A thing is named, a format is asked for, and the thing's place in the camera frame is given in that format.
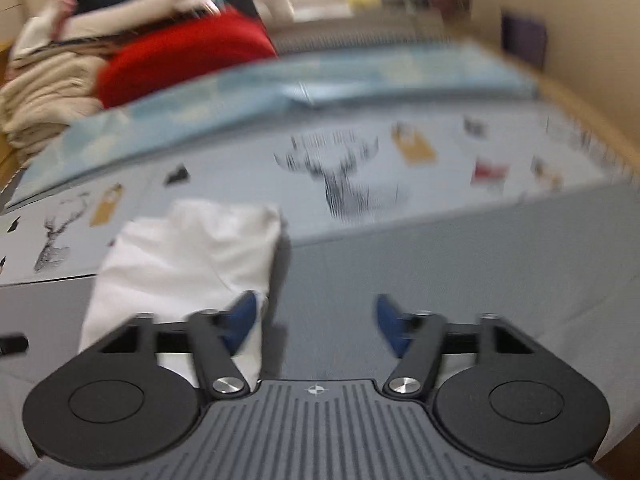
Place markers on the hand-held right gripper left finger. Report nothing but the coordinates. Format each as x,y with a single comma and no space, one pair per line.
237,322

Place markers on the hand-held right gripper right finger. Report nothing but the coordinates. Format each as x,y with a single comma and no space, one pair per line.
392,325

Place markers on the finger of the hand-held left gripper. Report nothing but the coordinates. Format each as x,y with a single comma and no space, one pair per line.
12,345

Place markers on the white small shirt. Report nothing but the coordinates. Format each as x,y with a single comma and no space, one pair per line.
190,255

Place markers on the pile of beige clothes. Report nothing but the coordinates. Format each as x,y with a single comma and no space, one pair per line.
140,5

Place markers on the grey printed bed sheet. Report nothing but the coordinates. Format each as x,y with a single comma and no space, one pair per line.
450,270

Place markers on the light blue patterned quilt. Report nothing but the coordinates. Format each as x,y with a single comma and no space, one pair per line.
250,95

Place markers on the cream folded blanket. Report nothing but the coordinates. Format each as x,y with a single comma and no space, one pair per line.
45,95

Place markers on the red folded quilt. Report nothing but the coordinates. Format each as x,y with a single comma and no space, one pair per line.
185,55

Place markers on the deer patterned bed sheet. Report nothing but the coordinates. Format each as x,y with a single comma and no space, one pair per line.
560,91

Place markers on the purple paper bag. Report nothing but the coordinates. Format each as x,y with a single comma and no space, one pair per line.
525,40

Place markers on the white plush bear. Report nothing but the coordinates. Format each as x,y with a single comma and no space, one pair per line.
272,0

